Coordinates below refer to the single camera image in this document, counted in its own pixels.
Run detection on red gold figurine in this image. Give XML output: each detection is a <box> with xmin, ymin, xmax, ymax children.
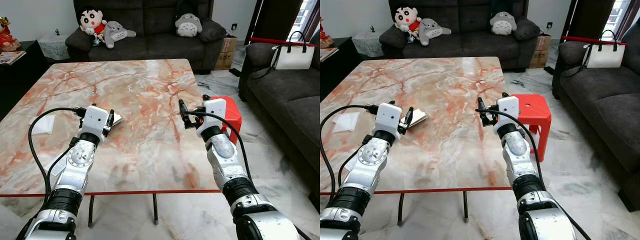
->
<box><xmin>320</xmin><ymin>18</ymin><xmax>335</xmax><ymax>50</ymax></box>
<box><xmin>0</xmin><ymin>17</ymin><xmax>22</xmax><ymax>54</ymax></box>

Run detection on grey round-eyed Totoro plush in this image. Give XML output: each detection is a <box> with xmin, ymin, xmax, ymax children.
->
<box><xmin>174</xmin><ymin>13</ymin><xmax>204</xmax><ymax>39</ymax></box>
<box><xmin>489</xmin><ymin>11</ymin><xmax>518</xmax><ymax>36</ymax></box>

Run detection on dark brown curtain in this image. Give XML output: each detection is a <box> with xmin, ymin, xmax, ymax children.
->
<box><xmin>244</xmin><ymin>0</ymin><xmax>305</xmax><ymax>47</ymax></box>
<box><xmin>565</xmin><ymin>0</ymin><xmax>619</xmax><ymax>44</ymax></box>

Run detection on white paper tissue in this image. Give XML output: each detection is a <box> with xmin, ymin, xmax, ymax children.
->
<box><xmin>30</xmin><ymin>114</ymin><xmax>57</xmax><ymax>135</ymax></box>
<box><xmin>332</xmin><ymin>112</ymin><xmax>361</xmax><ymax>134</ymax></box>

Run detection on printed magazine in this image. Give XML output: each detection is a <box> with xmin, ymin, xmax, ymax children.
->
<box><xmin>320</xmin><ymin>47</ymin><xmax>340</xmax><ymax>63</ymax></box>
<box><xmin>0</xmin><ymin>50</ymin><xmax>27</xmax><ymax>66</ymax></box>

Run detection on black side cabinet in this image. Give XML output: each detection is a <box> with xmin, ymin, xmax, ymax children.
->
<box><xmin>0</xmin><ymin>40</ymin><xmax>52</xmax><ymax>122</ymax></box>
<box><xmin>320</xmin><ymin>37</ymin><xmax>364</xmax><ymax>102</ymax></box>

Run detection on red bar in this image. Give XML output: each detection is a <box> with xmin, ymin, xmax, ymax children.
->
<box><xmin>561</xmin><ymin>35</ymin><xmax>629</xmax><ymax>47</ymax></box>
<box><xmin>249</xmin><ymin>37</ymin><xmax>317</xmax><ymax>48</ymax></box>

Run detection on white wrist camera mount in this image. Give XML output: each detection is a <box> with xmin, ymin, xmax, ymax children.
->
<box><xmin>196</xmin><ymin>98</ymin><xmax>228</xmax><ymax>139</ymax></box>
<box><xmin>493</xmin><ymin>96</ymin><xmax>521</xmax><ymax>136</ymax></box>
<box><xmin>375</xmin><ymin>102</ymin><xmax>405</xmax><ymax>135</ymax></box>
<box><xmin>80</xmin><ymin>105</ymin><xmax>110</xmax><ymax>136</ymax></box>

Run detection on window with grille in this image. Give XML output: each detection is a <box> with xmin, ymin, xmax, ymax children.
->
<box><xmin>287</xmin><ymin>0</ymin><xmax>321</xmax><ymax>42</ymax></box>
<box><xmin>602</xmin><ymin>0</ymin><xmax>635</xmax><ymax>40</ymax></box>

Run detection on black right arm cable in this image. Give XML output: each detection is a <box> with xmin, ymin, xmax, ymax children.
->
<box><xmin>475</xmin><ymin>107</ymin><xmax>594</xmax><ymax>240</ymax></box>
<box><xmin>186</xmin><ymin>110</ymin><xmax>252</xmax><ymax>183</ymax></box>

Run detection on dark grey cushion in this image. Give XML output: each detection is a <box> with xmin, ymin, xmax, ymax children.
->
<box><xmin>199</xmin><ymin>19</ymin><xmax>229</xmax><ymax>44</ymax></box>
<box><xmin>513</xmin><ymin>16</ymin><xmax>542</xmax><ymax>41</ymax></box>

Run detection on dark grey sofa with plushies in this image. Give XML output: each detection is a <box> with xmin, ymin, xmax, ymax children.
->
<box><xmin>65</xmin><ymin>0</ymin><xmax>229</xmax><ymax>71</ymax></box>
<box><xmin>378</xmin><ymin>0</ymin><xmax>544</xmax><ymax>71</ymax></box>

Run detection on red plastic stool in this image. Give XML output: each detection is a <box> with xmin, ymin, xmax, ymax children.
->
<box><xmin>511</xmin><ymin>93</ymin><xmax>553</xmax><ymax>163</ymax></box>
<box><xmin>210</xmin><ymin>96</ymin><xmax>243</xmax><ymax>146</ymax></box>

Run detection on short black left arm cable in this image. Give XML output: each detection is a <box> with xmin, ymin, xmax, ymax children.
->
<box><xmin>48</xmin><ymin>146</ymin><xmax>75</xmax><ymax>176</ymax></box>
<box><xmin>338</xmin><ymin>148</ymin><xmax>362</xmax><ymax>189</ymax></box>

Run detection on cartoon boy plush doll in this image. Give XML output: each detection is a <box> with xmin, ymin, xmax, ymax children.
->
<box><xmin>394</xmin><ymin>5</ymin><xmax>422</xmax><ymax>39</ymax></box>
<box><xmin>79</xmin><ymin>6</ymin><xmax>107</xmax><ymax>40</ymax></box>

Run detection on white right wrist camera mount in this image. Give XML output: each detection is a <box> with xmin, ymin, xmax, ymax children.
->
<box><xmin>196</xmin><ymin>98</ymin><xmax>228</xmax><ymax>139</ymax></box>
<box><xmin>493</xmin><ymin>96</ymin><xmax>521</xmax><ymax>136</ymax></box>

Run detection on brown cardboard box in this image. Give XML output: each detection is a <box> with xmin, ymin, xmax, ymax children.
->
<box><xmin>214</xmin><ymin>35</ymin><xmax>239</xmax><ymax>71</ymax></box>
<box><xmin>528</xmin><ymin>33</ymin><xmax>553</xmax><ymax>70</ymax></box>

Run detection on white handbag black straps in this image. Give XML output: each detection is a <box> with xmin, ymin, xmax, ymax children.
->
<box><xmin>562</xmin><ymin>29</ymin><xmax>627</xmax><ymax>79</ymax></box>
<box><xmin>250</xmin><ymin>31</ymin><xmax>317</xmax><ymax>81</ymax></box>

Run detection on dark grey sofa with handbag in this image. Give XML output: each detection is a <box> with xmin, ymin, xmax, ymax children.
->
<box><xmin>552</xmin><ymin>21</ymin><xmax>640</xmax><ymax>212</ymax></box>
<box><xmin>238</xmin><ymin>42</ymin><xmax>321</xmax><ymax>211</ymax></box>

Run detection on grey sleepy-eyed Totoro plush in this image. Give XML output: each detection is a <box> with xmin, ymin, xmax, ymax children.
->
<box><xmin>417</xmin><ymin>18</ymin><xmax>453</xmax><ymax>47</ymax></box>
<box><xmin>101</xmin><ymin>21</ymin><xmax>137</xmax><ymax>50</ymax></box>

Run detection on white lace covered side table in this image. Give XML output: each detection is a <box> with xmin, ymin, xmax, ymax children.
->
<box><xmin>351</xmin><ymin>30</ymin><xmax>385</xmax><ymax>59</ymax></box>
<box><xmin>38</xmin><ymin>32</ymin><xmax>71</xmax><ymax>61</ymax></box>

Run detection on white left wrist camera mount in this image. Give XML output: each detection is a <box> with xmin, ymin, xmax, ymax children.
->
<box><xmin>80</xmin><ymin>105</ymin><xmax>110</xmax><ymax>136</ymax></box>
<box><xmin>375</xmin><ymin>102</ymin><xmax>405</xmax><ymax>135</ymax></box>

